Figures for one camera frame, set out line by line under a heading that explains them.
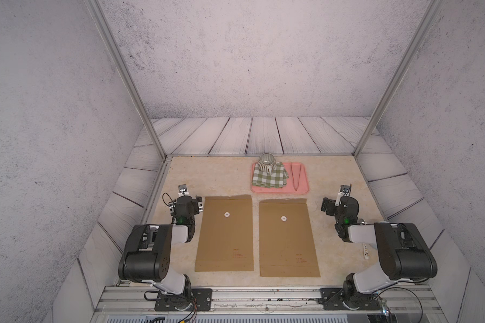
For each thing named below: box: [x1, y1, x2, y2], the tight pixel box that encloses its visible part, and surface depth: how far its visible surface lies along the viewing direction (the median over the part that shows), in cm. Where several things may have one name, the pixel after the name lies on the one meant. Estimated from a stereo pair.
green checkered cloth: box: [251, 161, 289, 189], surface depth 110 cm
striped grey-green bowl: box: [257, 152, 277, 173], surface depth 110 cm
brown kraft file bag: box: [194, 194, 254, 272], surface depth 89 cm
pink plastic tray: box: [250, 162, 310, 194], surface depth 110 cm
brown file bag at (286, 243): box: [258, 198, 321, 278], surface depth 89 cm
